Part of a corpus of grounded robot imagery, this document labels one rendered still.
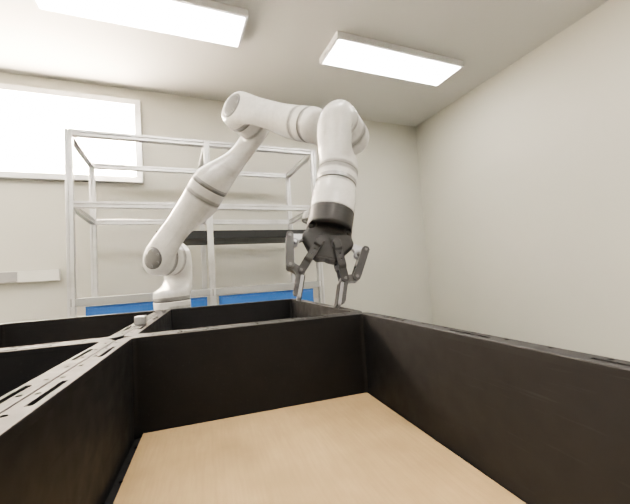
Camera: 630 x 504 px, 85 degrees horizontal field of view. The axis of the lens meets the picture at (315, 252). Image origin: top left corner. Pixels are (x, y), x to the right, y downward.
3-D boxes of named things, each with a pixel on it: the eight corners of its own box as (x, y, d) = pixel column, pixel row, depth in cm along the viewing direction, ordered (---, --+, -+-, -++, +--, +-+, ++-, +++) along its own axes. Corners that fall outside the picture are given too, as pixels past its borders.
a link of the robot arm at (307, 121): (379, 133, 65) (327, 126, 74) (360, 101, 58) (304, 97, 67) (362, 164, 64) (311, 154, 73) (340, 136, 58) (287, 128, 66)
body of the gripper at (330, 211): (310, 193, 54) (300, 249, 50) (362, 203, 54) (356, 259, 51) (305, 213, 61) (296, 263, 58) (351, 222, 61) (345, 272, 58)
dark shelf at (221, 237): (159, 246, 271) (158, 239, 272) (300, 242, 317) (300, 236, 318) (156, 239, 230) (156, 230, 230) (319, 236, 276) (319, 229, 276)
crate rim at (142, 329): (368, 329, 46) (366, 311, 47) (120, 359, 37) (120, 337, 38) (296, 307, 84) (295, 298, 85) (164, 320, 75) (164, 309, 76)
